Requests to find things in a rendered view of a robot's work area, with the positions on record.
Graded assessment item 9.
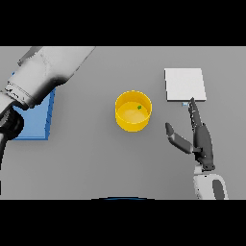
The right robot hand dark grey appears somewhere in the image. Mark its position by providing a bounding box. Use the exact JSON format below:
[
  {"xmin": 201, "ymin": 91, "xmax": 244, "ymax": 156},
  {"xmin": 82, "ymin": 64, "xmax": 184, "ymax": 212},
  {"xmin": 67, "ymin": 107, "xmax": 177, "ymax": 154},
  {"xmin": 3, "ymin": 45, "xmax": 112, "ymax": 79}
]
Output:
[{"xmin": 164, "ymin": 97, "xmax": 216, "ymax": 172}]

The pale square measuring scale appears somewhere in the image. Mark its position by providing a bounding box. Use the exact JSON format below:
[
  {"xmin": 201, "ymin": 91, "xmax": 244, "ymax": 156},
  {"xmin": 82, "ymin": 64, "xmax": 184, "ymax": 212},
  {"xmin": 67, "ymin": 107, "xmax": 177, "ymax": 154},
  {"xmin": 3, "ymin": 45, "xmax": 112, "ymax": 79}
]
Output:
[{"xmin": 163, "ymin": 67, "xmax": 208, "ymax": 108}]

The yellow bowl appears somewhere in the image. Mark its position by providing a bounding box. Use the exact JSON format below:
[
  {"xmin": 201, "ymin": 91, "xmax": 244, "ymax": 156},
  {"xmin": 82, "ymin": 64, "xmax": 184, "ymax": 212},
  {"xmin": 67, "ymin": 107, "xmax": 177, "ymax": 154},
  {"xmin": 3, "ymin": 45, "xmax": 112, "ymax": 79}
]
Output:
[{"xmin": 114, "ymin": 89, "xmax": 154, "ymax": 134}]

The blue tray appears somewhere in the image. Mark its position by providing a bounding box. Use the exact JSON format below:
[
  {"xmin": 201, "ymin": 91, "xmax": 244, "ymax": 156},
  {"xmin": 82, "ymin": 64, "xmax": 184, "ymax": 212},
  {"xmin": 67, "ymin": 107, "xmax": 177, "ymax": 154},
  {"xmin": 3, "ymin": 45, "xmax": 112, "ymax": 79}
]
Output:
[{"xmin": 12, "ymin": 71, "xmax": 57, "ymax": 141}]

